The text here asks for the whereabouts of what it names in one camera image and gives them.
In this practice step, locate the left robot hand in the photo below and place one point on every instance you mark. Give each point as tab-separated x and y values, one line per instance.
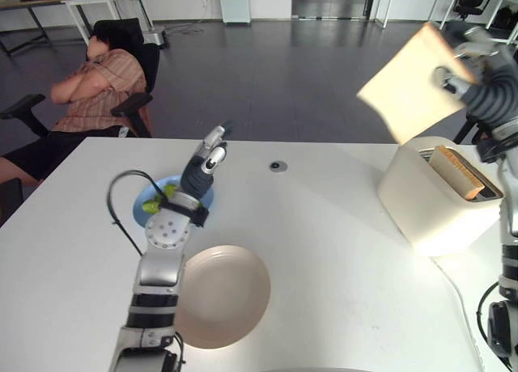
196	178

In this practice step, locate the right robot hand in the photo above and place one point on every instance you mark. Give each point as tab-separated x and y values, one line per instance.
491	93

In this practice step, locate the bread slice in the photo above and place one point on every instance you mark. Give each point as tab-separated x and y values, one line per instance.
455	172
408	89

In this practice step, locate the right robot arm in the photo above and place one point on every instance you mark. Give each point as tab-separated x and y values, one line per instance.
509	210

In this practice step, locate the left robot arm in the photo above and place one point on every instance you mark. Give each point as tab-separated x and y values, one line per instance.
160	267

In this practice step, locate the green lettuce leaf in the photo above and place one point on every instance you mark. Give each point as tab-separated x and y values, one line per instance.
151	205

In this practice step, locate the blue plate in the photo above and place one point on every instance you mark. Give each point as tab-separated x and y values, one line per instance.
141	214

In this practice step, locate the beige plate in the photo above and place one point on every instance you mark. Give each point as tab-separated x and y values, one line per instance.
226	299

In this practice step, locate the person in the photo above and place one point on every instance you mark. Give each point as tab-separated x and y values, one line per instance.
117	77

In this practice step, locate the cream toaster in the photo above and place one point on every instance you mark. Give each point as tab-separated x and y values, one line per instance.
425	210

